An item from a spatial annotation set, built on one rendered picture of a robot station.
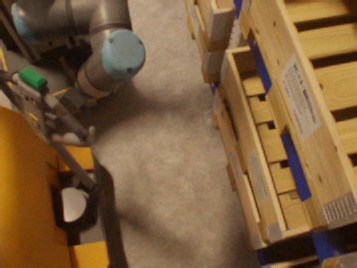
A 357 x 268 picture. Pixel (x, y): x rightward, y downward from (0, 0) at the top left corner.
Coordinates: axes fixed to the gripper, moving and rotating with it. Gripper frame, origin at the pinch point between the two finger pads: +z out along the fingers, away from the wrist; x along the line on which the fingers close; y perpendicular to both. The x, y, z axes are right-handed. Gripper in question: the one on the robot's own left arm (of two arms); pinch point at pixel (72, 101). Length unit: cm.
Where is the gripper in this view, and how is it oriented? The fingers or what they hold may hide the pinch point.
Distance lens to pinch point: 105.1
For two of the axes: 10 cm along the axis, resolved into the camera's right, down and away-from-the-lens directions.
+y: 6.4, 7.3, 2.4
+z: -5.5, 2.2, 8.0
